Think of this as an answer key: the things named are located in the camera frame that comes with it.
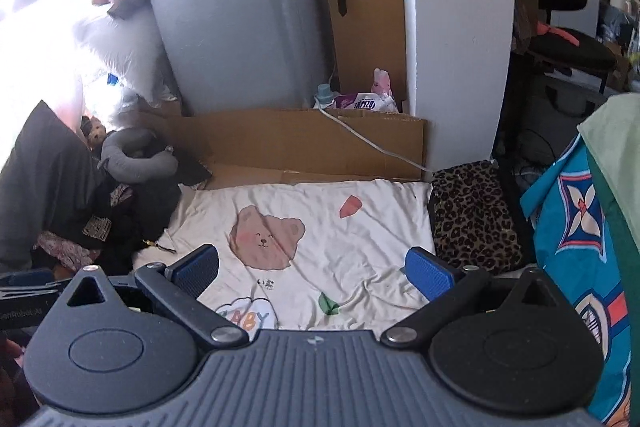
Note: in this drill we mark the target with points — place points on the blue printed garment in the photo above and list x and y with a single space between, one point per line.
565 267

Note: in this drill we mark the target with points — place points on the white purple detergent bag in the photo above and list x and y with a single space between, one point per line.
365 102

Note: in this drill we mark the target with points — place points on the pink cloth strip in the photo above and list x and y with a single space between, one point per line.
557 33

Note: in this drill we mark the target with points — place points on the white printed bed sheet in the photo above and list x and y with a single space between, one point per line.
375 247

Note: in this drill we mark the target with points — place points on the dark grey bag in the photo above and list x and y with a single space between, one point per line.
565 117

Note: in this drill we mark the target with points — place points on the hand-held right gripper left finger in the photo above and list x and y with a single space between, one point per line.
195 269

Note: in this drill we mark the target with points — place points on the brown patterned cloth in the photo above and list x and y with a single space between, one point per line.
522 7

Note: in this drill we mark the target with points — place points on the small brown plush bear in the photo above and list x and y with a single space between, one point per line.
94 134

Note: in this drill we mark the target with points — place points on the leopard print garment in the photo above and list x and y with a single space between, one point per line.
470 217

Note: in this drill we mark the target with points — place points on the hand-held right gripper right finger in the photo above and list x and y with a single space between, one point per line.
430 274

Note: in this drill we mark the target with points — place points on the pink bunny toy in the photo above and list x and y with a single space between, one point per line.
382 82

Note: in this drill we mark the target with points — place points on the beaded tassel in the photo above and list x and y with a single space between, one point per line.
160 246

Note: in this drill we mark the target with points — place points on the flat cardboard sheet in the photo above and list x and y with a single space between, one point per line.
275 142

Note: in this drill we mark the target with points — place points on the white pillow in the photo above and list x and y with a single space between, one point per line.
130 52

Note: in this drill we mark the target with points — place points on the grey plush toy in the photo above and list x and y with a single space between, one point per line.
125 147

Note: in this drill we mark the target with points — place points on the grey washing machine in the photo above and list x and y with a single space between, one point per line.
235 47

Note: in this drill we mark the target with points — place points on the dark clothes pile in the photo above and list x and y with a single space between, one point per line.
45 187

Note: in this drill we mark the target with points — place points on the upright cardboard panel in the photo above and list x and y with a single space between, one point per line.
370 32

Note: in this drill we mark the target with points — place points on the floral cloth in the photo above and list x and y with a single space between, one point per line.
65 249

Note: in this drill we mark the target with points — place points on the blue capped bottle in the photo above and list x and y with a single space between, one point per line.
324 94

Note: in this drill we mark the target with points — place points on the black office chair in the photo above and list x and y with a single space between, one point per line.
565 52

